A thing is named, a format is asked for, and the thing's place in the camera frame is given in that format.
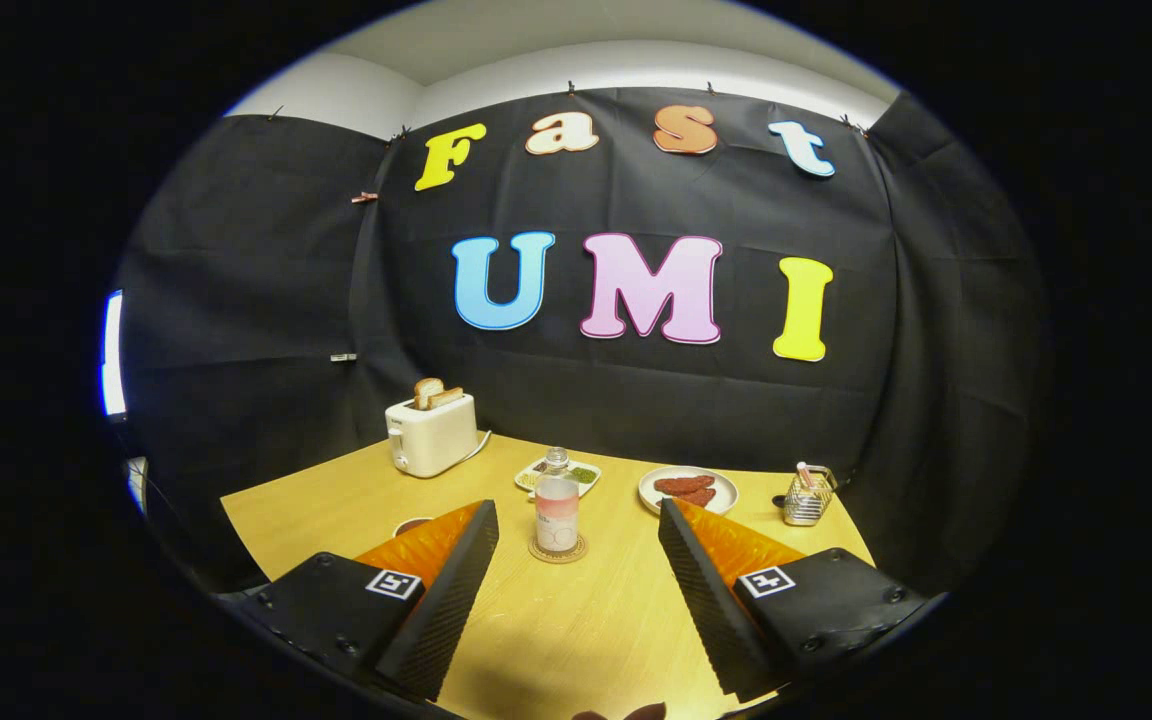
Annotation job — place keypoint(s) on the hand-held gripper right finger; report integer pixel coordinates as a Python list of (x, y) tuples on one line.
[(706, 610)]

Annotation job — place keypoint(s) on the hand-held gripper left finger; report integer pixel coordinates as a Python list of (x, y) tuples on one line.
[(446, 610)]

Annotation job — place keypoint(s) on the round wooden coaster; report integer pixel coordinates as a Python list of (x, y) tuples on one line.
[(536, 552)]

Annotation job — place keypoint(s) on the clear plastic juice bottle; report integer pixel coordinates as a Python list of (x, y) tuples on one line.
[(557, 510)]

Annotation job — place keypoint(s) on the wooden table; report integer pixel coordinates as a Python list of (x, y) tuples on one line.
[(596, 620)]

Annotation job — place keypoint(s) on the red meat piece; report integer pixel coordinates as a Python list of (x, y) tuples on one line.
[(698, 498), (684, 484)]

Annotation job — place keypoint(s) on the white round plate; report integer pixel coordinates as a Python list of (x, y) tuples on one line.
[(726, 495)]

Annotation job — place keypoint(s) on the white divided dish with grains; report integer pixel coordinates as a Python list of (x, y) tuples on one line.
[(531, 478)]

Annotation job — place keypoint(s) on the pink and white pen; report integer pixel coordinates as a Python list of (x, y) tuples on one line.
[(804, 475)]

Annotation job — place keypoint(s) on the cream white toaster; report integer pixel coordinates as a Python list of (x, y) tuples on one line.
[(431, 440)]

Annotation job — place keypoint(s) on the toast slice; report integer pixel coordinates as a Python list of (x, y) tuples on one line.
[(426, 390), (446, 398)]

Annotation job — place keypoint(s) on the black backdrop cloth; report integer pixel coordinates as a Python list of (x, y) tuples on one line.
[(636, 400)]

